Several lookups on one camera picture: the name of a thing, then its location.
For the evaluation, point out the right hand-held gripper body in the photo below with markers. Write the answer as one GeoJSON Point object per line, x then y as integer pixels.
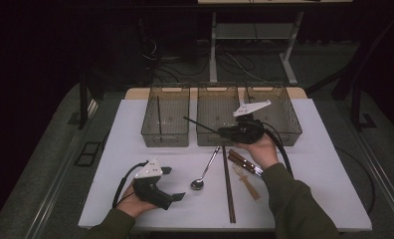
{"type": "Point", "coordinates": [249, 132]}

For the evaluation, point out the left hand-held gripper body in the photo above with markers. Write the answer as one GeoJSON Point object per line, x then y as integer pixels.
{"type": "Point", "coordinates": [150, 192]}

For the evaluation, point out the metal spoon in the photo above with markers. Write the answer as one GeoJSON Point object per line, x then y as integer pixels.
{"type": "Point", "coordinates": [197, 184]}

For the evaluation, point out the clear grey plastic bin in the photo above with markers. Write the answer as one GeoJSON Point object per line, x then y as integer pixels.
{"type": "Point", "coordinates": [215, 109]}
{"type": "Point", "coordinates": [281, 113]}
{"type": "Point", "coordinates": [171, 116]}

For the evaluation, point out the small light wooden spoon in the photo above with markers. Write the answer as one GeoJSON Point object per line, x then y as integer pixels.
{"type": "Point", "coordinates": [249, 190]}

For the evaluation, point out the person's left hand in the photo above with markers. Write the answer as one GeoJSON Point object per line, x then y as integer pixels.
{"type": "Point", "coordinates": [133, 205]}

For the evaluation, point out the person's right hand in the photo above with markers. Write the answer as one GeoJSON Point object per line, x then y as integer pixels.
{"type": "Point", "coordinates": [263, 152]}

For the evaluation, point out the white-legged desk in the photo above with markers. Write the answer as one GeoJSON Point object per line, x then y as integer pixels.
{"type": "Point", "coordinates": [213, 49]}

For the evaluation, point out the black metal stand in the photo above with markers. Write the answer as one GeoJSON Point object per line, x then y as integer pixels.
{"type": "Point", "coordinates": [83, 103]}
{"type": "Point", "coordinates": [356, 106]}

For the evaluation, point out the metal floor rail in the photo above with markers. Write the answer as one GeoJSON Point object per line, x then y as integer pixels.
{"type": "Point", "coordinates": [57, 179]}
{"type": "Point", "coordinates": [380, 172]}

